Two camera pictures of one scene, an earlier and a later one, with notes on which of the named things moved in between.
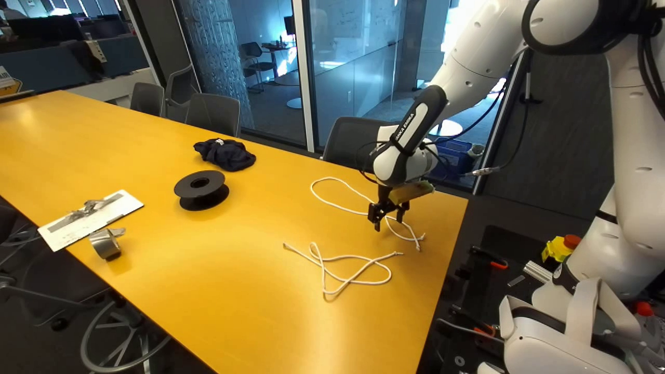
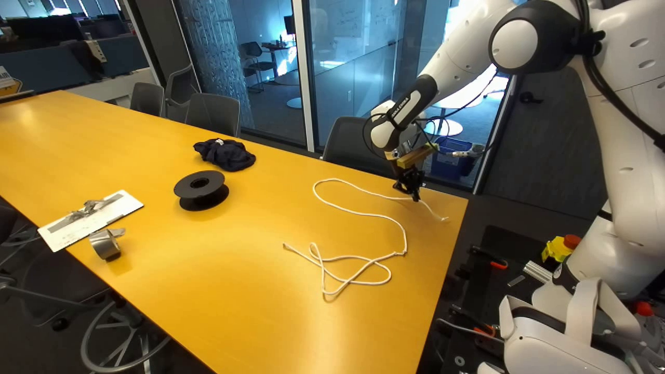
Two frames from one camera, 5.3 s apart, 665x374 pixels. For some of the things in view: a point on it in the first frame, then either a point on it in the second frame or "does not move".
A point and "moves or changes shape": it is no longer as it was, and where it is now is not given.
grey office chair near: x=351 y=140 does not move
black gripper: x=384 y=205 -> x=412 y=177
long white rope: x=331 y=177 moves or changes shape
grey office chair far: x=149 y=97 does not move
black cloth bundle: x=225 y=155 does not move
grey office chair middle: x=215 y=110 does not move
